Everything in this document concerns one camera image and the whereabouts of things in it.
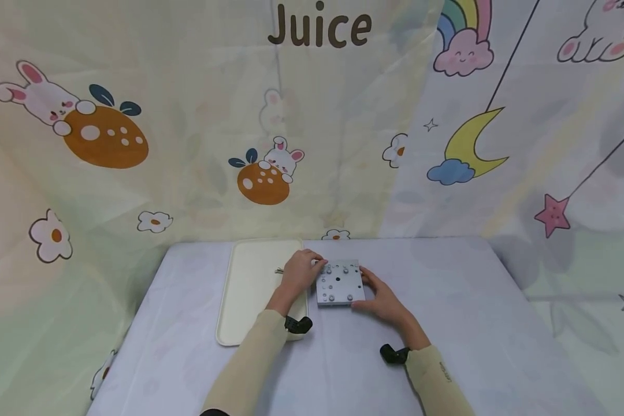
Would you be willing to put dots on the person's left fingers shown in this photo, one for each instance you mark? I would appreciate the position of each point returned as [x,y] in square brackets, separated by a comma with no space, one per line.
[315,263]

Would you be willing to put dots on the person's left hand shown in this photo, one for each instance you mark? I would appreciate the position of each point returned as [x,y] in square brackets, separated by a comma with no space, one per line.
[297,274]

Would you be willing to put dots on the cream plastic tray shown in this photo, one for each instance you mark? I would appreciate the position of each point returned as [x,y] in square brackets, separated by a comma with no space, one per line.
[255,289]

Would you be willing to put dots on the black wrist band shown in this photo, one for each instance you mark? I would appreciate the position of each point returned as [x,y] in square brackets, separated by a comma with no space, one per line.
[297,324]
[393,353]

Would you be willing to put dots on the grey metal plate with screws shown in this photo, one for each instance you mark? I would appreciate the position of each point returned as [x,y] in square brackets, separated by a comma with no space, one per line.
[339,283]

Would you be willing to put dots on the person's right hand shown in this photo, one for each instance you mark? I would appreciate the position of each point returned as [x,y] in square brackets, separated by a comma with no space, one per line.
[385,301]

